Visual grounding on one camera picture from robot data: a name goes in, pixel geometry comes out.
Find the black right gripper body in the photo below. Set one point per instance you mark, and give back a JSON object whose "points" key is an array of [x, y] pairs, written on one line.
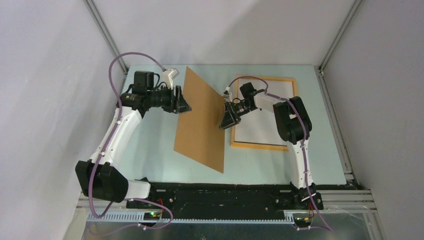
{"points": [[236, 111]]}

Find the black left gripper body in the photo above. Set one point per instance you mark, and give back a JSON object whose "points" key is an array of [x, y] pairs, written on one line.
{"points": [[174, 104]]}

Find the wooden picture frame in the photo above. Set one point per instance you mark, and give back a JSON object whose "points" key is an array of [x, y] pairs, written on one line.
{"points": [[294, 86]]}

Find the printed photo with white border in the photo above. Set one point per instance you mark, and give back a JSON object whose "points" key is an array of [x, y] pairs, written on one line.
{"points": [[265, 129]]}

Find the brown cardboard backing board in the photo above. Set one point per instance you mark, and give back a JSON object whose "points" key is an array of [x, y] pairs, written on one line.
{"points": [[198, 133]]}

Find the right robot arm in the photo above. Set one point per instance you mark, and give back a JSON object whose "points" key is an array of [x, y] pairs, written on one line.
{"points": [[293, 125]]}

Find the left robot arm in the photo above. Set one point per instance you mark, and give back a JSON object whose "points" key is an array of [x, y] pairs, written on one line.
{"points": [[100, 176]]}

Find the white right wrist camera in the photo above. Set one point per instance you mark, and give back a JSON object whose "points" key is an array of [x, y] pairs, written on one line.
{"points": [[228, 95]]}

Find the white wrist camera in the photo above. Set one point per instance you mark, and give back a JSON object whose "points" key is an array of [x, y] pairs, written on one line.
{"points": [[228, 95], [168, 77]]}

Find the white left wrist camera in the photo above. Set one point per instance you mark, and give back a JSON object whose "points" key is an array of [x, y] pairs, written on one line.
{"points": [[168, 77]]}

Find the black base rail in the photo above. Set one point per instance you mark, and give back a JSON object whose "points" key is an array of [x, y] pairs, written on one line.
{"points": [[212, 201]]}

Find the left aluminium corner post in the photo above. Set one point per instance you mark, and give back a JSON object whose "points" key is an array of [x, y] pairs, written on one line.
{"points": [[102, 26]]}

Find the aluminium corner post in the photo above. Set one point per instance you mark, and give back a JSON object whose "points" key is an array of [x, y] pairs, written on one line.
{"points": [[102, 26], [351, 14]]}

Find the right aluminium corner post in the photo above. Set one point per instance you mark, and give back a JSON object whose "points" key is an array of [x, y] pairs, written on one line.
{"points": [[351, 14]]}

